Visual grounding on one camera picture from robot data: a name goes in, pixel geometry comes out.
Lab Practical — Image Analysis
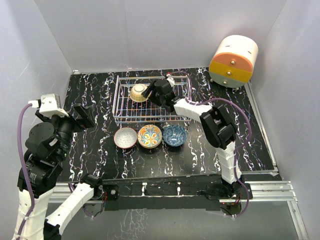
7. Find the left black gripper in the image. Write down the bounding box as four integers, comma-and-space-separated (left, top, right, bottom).
37, 102, 94, 160

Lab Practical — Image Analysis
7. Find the yellow dotted sun bowl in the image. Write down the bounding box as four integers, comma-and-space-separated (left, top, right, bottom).
129, 83, 147, 103

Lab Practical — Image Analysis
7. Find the blue white patterned bowl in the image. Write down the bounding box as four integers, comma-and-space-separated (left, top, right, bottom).
163, 125, 187, 147

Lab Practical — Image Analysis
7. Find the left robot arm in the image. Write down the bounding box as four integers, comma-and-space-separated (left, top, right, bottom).
12, 99, 104, 240

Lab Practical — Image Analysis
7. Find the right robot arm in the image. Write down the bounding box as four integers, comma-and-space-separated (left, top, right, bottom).
141, 79, 242, 199

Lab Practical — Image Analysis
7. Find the red rimmed patterned bowl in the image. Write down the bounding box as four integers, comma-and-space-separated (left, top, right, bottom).
113, 127, 138, 149

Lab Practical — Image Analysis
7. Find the orange blue floral bowl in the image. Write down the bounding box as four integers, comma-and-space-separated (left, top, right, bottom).
137, 124, 163, 149

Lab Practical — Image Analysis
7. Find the round pastel drawer cabinet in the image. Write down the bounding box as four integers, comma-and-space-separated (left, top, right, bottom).
208, 35, 259, 89

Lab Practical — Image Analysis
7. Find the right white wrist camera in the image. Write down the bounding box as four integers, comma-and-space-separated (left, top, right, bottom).
165, 73, 175, 87

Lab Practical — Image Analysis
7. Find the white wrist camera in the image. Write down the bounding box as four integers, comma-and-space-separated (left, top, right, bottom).
28, 93, 69, 118
165, 73, 175, 87

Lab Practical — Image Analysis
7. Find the white wire dish rack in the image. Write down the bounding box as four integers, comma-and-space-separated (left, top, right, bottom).
112, 76, 191, 124

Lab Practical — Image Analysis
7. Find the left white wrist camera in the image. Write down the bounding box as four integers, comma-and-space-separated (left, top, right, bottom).
28, 93, 69, 118

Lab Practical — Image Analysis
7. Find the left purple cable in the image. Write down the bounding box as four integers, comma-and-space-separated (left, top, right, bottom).
13, 103, 36, 238

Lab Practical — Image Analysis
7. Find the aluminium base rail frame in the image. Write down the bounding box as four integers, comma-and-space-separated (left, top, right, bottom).
44, 82, 311, 240

